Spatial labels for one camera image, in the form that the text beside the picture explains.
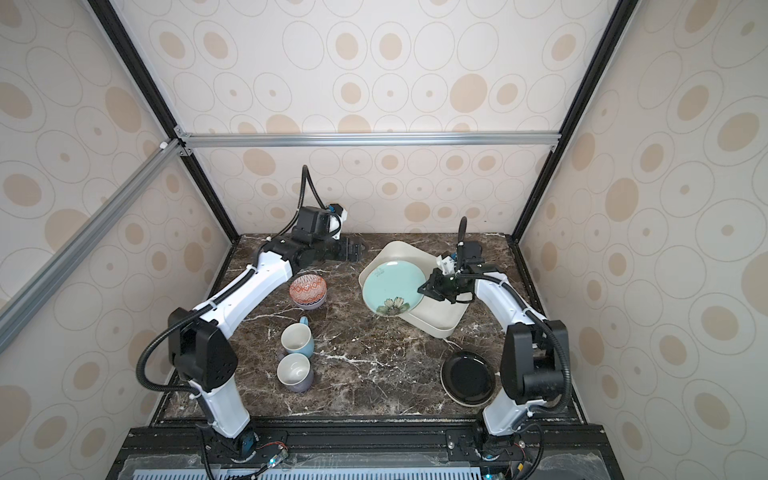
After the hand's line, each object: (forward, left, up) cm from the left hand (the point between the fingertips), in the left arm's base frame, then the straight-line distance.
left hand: (363, 240), depth 82 cm
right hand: (-7, -16, -13) cm, 22 cm away
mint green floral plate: (-5, -8, -16) cm, 18 cm away
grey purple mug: (-27, +20, -25) cm, 42 cm away
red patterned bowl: (-1, +20, -24) cm, 31 cm away
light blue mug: (-19, +20, -21) cm, 35 cm away
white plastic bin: (-10, -21, -25) cm, 34 cm away
